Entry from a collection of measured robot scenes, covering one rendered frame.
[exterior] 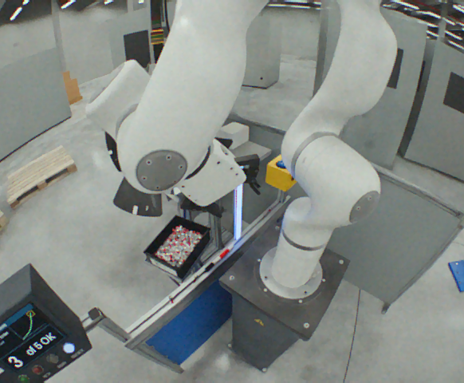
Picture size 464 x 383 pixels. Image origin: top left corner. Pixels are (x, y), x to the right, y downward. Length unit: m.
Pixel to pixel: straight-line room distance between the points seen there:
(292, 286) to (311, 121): 0.44
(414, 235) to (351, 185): 1.12
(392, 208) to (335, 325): 0.89
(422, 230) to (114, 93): 1.41
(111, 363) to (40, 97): 5.90
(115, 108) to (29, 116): 6.16
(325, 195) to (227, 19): 0.27
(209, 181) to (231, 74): 0.20
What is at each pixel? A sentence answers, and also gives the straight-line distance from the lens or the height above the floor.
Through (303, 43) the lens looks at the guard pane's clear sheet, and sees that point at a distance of 1.25.
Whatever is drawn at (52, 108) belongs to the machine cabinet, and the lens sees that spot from 6.62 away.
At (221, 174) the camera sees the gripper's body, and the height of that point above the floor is 1.33.
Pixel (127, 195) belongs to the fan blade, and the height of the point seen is 0.99.
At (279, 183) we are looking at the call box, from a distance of 0.88.
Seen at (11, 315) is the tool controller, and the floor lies 1.24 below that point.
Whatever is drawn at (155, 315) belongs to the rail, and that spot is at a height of 0.86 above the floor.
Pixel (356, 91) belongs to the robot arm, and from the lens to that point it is 0.37.
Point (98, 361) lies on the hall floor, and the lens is 1.77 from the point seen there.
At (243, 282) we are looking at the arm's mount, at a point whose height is 0.95.
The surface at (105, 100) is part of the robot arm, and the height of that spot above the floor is 1.48.
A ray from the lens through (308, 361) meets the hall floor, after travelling 1.61.
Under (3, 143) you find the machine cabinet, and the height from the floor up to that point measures 0.36.
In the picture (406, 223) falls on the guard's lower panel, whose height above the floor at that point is 0.77.
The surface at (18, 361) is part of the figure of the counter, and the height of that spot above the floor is 1.16.
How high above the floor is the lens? 1.53
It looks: 39 degrees down
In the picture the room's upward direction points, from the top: straight up
